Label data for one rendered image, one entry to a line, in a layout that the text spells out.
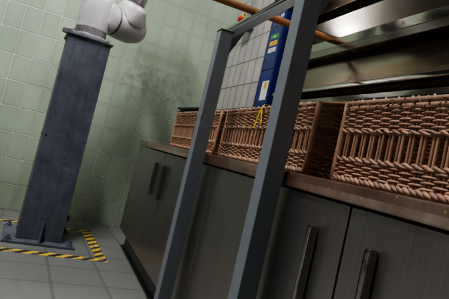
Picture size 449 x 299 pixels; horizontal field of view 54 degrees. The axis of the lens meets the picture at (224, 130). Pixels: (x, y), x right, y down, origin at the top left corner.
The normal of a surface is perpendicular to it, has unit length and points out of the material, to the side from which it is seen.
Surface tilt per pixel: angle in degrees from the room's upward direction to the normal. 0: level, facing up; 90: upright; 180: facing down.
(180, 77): 90
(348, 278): 90
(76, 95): 90
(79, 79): 90
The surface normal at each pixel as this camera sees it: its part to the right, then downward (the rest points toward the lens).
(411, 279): -0.90, -0.24
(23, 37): 0.36, 0.02
